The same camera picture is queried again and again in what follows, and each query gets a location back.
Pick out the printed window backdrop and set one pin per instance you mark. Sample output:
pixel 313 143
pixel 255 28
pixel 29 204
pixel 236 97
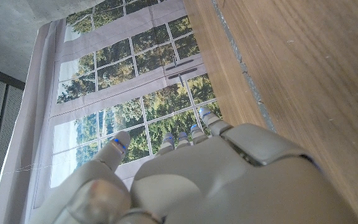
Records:
pixel 120 68

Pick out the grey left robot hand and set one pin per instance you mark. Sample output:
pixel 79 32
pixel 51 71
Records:
pixel 213 180

